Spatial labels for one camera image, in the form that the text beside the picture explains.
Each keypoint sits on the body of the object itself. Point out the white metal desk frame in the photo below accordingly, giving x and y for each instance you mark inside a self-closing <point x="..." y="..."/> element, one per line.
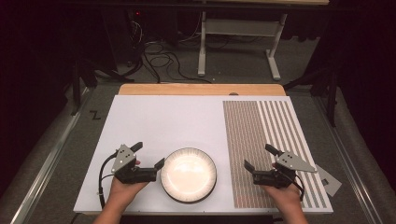
<point x="239" y="27"/>

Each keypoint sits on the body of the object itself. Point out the wooden table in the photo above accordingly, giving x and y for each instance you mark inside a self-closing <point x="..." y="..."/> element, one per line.
<point x="199" y="89"/>

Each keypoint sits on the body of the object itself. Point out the white plate with dark rim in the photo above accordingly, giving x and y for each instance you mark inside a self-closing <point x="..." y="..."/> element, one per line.
<point x="188" y="174"/>
<point x="188" y="201"/>

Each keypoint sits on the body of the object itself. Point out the metal floor rail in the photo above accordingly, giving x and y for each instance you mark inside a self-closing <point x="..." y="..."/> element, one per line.
<point x="46" y="161"/>
<point x="348" y="161"/>

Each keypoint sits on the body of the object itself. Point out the black stand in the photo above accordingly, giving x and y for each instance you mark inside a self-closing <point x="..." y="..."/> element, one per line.
<point x="76" y="87"/>
<point x="332" y="93"/>

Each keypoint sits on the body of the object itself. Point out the person's right hand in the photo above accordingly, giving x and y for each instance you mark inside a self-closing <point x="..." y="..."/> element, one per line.
<point x="285" y="196"/>

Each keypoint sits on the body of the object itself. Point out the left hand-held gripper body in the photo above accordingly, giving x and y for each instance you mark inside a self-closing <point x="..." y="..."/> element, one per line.
<point x="124" y="158"/>

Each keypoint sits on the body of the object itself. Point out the person's left hand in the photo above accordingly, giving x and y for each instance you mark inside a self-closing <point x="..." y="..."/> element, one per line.
<point x="121" y="193"/>

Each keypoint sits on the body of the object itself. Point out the black computer case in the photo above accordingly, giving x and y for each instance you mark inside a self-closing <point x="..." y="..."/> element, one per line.
<point x="124" y="37"/>

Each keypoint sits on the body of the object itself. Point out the white board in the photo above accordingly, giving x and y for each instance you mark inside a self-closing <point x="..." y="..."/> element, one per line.
<point x="162" y="124"/>

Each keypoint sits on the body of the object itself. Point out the striped brown placemat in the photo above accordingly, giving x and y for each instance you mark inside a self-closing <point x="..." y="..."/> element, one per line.
<point x="246" y="130"/>

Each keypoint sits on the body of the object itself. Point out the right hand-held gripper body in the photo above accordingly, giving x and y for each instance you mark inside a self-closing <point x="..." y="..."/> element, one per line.
<point x="292" y="163"/>

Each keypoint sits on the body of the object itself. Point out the grey card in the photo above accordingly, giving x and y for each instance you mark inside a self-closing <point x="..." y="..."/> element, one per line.
<point x="332" y="185"/>

